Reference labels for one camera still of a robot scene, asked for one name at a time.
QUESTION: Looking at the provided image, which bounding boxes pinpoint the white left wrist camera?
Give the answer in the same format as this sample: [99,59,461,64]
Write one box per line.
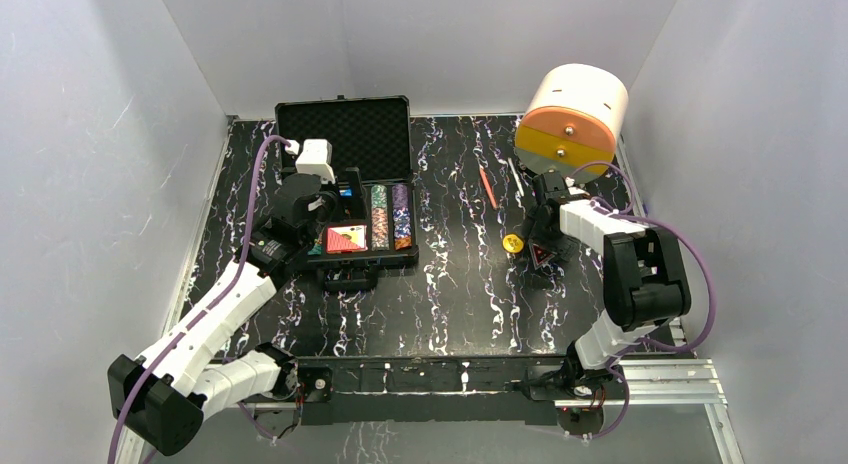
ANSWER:
[284,139,336,184]

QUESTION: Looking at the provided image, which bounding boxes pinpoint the red triangle card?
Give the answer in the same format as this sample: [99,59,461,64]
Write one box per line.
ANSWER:
[530,243,556,269]

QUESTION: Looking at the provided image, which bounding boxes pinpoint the blue white chip stack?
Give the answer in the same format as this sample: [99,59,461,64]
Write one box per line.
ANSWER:
[393,207,411,240]

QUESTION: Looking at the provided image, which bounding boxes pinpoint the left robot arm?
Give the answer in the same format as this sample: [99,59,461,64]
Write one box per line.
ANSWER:
[108,172,346,456]

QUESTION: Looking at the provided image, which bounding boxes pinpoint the green chip stack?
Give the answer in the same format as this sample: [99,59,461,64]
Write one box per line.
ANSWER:
[370,184,388,210]

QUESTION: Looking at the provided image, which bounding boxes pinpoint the orange red chip stack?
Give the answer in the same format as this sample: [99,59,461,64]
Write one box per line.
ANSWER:
[394,236,413,251]

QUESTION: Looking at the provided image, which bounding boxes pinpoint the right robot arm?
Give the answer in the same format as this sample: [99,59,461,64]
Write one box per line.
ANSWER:
[520,172,691,398]

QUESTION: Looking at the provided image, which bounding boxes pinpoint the orange pencil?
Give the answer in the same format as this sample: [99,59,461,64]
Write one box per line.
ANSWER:
[478,166,498,209]

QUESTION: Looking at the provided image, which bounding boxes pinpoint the purple chip stack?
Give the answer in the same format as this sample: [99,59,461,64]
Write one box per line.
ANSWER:
[392,184,409,212]

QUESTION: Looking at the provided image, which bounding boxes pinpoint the yellow round button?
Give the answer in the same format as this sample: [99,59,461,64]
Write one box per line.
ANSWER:
[502,234,525,254]

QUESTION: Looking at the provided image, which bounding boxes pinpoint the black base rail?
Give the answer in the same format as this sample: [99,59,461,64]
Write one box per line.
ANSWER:
[132,354,730,436]

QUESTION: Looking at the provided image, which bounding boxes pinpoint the orange blue chip stack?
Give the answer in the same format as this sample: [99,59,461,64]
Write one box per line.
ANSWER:
[371,207,389,251]

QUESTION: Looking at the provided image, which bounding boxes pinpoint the round drawer cabinet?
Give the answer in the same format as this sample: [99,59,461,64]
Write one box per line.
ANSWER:
[514,63,629,184]

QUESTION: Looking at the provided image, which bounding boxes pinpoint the red poker card deck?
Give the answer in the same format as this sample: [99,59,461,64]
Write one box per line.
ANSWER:
[324,224,368,254]

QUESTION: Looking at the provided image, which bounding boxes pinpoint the black poker set case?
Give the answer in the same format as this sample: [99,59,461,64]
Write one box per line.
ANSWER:
[275,96,419,293]

